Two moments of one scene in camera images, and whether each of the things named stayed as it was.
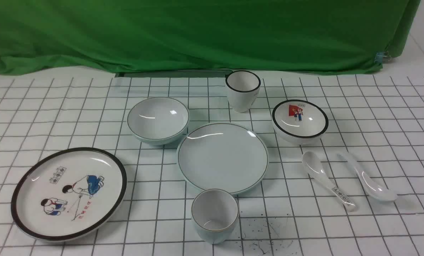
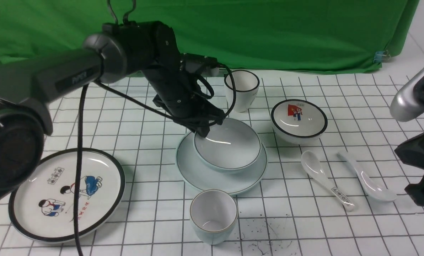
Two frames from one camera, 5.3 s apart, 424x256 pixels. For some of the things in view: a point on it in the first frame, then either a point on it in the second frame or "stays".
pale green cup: x=214 y=212 stays
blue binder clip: x=379 y=56 stays
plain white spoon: x=373 y=188 stays
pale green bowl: x=158 y=121 to x=230 y=146
